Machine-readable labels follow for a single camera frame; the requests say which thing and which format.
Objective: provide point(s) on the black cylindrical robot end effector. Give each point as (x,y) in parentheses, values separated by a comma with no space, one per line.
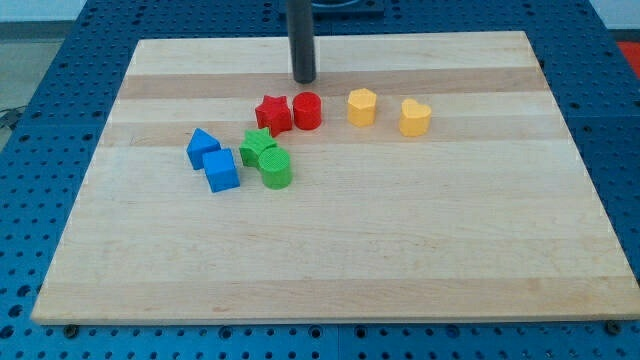
(300,28)

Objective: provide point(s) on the yellow heart block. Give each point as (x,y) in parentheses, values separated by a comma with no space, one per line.
(415,118)

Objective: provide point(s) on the red cylinder block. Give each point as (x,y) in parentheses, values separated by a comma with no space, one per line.
(307,109)

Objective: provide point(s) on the red star block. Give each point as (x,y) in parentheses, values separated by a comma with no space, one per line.
(274,113)

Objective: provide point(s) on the yellow pentagon block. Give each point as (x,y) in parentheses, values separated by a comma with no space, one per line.
(361,107)

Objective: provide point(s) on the green star block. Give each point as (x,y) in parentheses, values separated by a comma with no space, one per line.
(254,144)

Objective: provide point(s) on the green cylinder block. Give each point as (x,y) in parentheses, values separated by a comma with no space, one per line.
(274,165)

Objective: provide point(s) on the blue cube block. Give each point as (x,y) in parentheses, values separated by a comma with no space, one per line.
(220,170)

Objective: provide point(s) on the light wooden board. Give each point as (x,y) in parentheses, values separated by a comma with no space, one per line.
(490,216)

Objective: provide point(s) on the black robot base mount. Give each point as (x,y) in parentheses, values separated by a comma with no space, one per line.
(346,8)

